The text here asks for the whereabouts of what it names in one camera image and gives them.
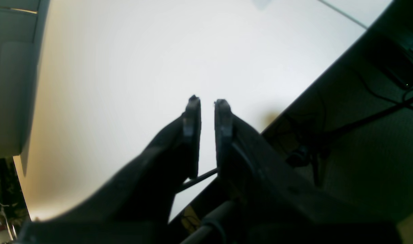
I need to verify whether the black power adapter brick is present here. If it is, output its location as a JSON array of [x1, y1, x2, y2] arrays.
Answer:
[[369, 38, 413, 90]]

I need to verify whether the black tripod stand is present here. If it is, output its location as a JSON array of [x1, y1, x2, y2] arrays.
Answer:
[[284, 89, 413, 187]]

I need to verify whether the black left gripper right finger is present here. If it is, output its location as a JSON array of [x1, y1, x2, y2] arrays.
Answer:
[[215, 99, 401, 244]]

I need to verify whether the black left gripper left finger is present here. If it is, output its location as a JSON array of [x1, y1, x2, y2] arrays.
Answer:
[[20, 96, 201, 244]]

